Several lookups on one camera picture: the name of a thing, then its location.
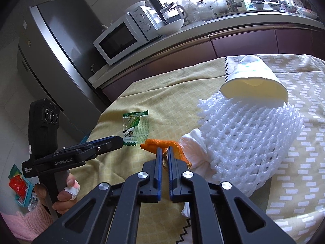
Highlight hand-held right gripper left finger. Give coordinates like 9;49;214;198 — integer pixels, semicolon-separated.
32;147;163;244

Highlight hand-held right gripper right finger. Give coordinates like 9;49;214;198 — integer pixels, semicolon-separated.
168;147;297;244

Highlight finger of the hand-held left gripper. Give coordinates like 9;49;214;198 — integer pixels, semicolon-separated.
95;138;124;155
87;136;120;147

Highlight green candy wrapper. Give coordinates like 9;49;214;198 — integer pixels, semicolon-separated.
121;110;150;147

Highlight orange peel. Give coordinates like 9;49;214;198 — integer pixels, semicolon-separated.
140;138;191;170

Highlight white tissue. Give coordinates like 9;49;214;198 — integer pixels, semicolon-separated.
179;128;216;176

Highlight white foam fruit net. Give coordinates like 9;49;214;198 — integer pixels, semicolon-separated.
196;91;305;198

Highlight white paper cup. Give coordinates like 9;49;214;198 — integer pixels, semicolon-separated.
219;55;289;102

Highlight person's left hand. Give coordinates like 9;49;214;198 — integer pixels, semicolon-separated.
34;173;81;219

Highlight box of colourful packets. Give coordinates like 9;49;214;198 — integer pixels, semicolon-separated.
9;165;39;210

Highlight yellow checked tablecloth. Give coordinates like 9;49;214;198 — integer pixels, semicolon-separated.
68;57;273;244

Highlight grey refrigerator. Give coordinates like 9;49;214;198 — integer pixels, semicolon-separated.
16;0;107;143

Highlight white microwave oven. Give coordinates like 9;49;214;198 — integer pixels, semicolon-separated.
93;5;166;66

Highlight small white figurine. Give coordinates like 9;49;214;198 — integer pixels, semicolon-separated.
101;20;115;33

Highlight large white bowl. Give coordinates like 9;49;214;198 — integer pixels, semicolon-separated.
156;18;185;36

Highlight white patterned cloth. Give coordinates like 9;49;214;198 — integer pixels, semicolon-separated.
224;53;325;244

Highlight white bowl with flat rim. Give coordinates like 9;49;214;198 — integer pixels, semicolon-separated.
126;1;147;12

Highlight glass kettle with lid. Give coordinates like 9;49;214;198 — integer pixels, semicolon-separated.
160;2;189;25

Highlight brown lower cabinets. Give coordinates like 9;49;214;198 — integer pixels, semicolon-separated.
101;29;325;105

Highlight pale stone countertop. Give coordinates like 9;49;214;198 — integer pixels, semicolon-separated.
87;10;325;89

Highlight pile of clear plastic bags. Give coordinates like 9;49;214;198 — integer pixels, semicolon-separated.
178;0;229;22

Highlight white plate with food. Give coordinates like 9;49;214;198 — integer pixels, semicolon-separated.
297;6;318;20

